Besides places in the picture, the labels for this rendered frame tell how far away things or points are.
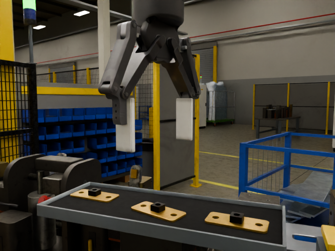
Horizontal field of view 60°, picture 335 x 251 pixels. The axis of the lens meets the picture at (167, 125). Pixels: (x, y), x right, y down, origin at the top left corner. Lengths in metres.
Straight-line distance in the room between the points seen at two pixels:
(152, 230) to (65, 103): 2.86
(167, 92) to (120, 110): 3.51
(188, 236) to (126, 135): 0.15
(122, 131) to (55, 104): 2.79
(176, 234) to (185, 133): 0.17
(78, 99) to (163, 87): 1.13
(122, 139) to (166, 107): 3.47
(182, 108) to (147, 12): 0.16
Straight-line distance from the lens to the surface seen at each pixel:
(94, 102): 3.42
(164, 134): 3.84
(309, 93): 12.72
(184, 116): 0.48
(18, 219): 0.72
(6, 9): 1.97
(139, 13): 0.42
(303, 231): 0.85
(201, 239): 0.39
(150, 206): 0.48
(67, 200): 0.54
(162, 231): 0.41
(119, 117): 0.37
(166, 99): 3.85
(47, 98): 3.12
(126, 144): 0.38
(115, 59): 0.37
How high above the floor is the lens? 1.33
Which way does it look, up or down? 5 degrees down
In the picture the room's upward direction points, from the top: straight up
